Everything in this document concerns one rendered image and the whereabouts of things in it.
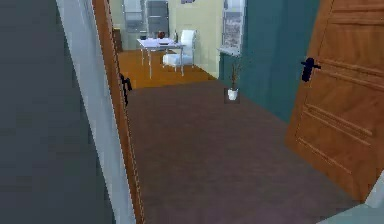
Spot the house plant in white pot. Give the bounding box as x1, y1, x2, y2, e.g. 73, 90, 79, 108
227, 61, 243, 102

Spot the white chair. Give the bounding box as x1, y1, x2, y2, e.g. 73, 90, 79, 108
162, 29, 198, 73

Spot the white table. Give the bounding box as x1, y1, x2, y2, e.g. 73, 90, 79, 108
136, 37, 186, 80

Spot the brown wooden room door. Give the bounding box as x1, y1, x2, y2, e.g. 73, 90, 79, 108
284, 0, 384, 203
91, 0, 146, 224

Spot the grey fridge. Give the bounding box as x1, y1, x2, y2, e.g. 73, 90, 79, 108
145, 0, 170, 38

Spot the brown wooden cupboard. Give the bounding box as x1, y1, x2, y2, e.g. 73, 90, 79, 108
112, 27, 123, 53

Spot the grey window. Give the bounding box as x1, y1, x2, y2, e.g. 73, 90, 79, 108
123, 0, 146, 34

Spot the black door handle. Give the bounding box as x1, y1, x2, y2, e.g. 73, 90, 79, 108
119, 73, 133, 107
300, 57, 322, 83

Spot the window with white frame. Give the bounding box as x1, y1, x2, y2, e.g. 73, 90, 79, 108
218, 0, 247, 57

